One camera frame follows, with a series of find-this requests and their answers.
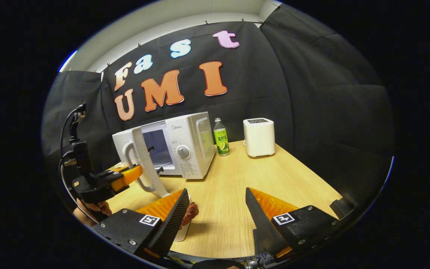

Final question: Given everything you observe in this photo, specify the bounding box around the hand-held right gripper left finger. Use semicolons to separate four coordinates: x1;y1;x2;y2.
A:
91;188;190;259

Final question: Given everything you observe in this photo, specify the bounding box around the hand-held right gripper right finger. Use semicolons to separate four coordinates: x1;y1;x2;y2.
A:
245;186;345;259

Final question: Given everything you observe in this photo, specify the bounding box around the brown meat piece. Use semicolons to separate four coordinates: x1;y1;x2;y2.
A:
180;202;200;227

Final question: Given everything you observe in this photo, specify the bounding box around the white microwave oven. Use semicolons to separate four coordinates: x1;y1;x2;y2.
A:
112;111;216;198

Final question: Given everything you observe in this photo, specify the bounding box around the white cup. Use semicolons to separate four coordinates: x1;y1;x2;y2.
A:
174;194;193;242

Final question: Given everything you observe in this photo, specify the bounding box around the black table clamp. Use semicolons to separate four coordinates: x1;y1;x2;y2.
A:
330;197;356;219

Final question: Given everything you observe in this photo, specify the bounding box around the white toaster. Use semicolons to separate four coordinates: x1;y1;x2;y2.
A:
243;118;276;158

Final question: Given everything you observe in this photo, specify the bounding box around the green label drink bottle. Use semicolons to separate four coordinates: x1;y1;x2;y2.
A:
213;118;231;157

